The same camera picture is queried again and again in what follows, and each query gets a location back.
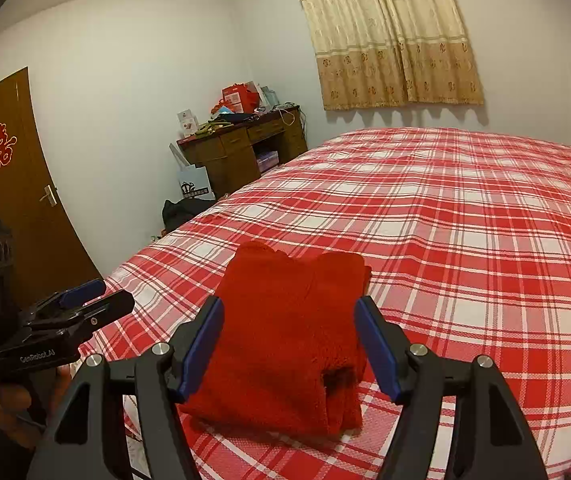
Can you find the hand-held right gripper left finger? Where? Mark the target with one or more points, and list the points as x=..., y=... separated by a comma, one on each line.
x=198, y=355

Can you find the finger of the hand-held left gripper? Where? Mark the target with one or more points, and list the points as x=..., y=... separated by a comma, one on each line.
x=82, y=292
x=107, y=307

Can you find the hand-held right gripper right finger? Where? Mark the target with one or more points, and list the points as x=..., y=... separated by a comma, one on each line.
x=378, y=355

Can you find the red embroidered knit sweater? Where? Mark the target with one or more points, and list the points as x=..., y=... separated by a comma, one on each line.
x=285, y=340

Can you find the person's left hand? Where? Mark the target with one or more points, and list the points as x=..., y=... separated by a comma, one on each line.
x=2, y=407

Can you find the brown wooden door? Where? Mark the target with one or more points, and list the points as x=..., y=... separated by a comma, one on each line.
x=30, y=200

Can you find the black bag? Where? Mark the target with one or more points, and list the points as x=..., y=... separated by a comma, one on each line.
x=183, y=212

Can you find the red plaid bed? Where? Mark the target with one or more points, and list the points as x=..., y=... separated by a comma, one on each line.
x=465, y=260

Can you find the white printed paper bag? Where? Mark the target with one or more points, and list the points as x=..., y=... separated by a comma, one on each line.
x=195, y=185

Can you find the brown wooden desk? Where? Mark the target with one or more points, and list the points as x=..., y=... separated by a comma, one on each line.
x=235, y=155

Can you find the white card box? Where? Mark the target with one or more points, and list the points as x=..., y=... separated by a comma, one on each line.
x=188, y=121

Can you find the pale storage box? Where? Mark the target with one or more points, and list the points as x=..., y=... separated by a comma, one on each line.
x=268, y=161

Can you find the green bundle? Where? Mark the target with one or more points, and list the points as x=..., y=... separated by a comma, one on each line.
x=213, y=127

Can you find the red gift box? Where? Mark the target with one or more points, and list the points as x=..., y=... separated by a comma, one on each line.
x=238, y=97

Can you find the pale blue gift bag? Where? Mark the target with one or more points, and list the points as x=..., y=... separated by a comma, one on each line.
x=270, y=96

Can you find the beige window curtain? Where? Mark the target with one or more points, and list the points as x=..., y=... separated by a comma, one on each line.
x=390, y=35

